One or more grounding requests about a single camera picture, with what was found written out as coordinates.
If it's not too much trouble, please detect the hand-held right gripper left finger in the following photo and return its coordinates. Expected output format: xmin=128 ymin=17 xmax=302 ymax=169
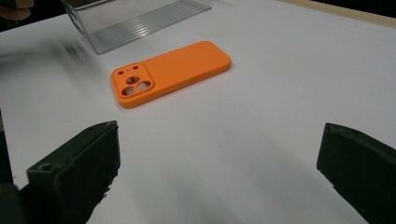
xmin=26 ymin=120 xmax=121 ymax=224

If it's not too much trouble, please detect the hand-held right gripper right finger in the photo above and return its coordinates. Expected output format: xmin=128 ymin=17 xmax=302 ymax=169
xmin=316 ymin=122 xmax=396 ymax=224

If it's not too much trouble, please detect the orange phone case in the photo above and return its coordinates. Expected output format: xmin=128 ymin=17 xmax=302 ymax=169
xmin=110 ymin=40 xmax=232 ymax=110

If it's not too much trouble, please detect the clear plastic box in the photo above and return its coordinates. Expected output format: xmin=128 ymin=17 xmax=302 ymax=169
xmin=60 ymin=0 xmax=213 ymax=55

